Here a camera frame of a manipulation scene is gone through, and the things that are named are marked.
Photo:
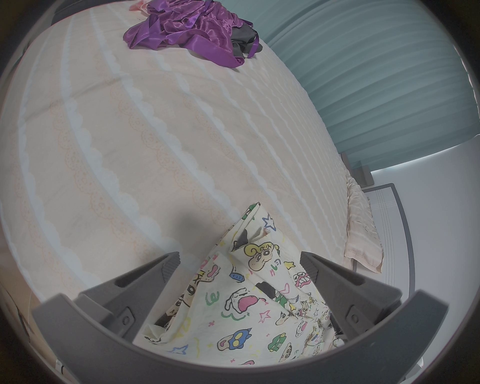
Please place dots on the blue-green curtain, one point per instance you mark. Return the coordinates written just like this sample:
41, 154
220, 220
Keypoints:
375, 75

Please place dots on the pile of clothes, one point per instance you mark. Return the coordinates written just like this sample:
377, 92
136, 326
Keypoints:
180, 33

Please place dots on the bed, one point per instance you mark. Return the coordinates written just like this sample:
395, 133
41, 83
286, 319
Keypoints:
131, 131

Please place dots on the pink striped pillow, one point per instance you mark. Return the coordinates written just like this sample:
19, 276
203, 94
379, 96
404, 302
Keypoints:
363, 232

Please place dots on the grey bedside table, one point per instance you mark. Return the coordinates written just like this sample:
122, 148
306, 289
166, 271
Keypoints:
362, 176

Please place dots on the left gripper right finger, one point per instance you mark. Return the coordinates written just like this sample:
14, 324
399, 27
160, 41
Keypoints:
345, 300

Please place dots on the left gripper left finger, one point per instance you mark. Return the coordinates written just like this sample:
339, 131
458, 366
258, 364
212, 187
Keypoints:
138, 296

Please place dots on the white printed pyjama top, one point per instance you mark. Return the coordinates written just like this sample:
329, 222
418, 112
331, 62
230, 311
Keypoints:
243, 318

